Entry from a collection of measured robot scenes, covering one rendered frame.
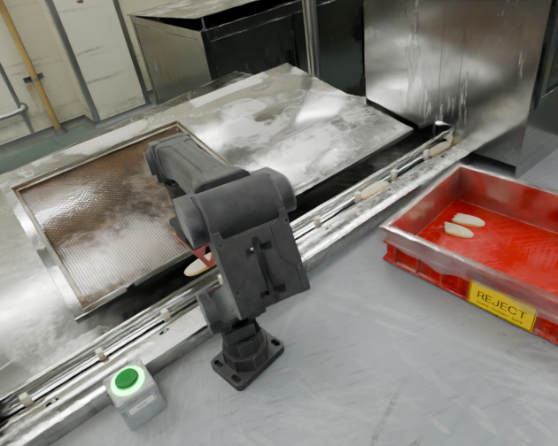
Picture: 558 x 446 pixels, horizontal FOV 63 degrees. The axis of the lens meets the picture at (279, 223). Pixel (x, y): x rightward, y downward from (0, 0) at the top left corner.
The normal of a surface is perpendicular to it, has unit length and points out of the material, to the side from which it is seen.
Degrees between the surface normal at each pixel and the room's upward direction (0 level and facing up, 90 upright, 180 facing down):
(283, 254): 65
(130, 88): 90
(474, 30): 90
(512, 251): 0
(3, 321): 0
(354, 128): 10
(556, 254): 0
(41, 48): 90
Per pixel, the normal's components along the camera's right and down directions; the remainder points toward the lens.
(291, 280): 0.33, 0.11
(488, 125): -0.78, 0.46
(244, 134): -0.03, -0.71
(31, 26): 0.59, 0.42
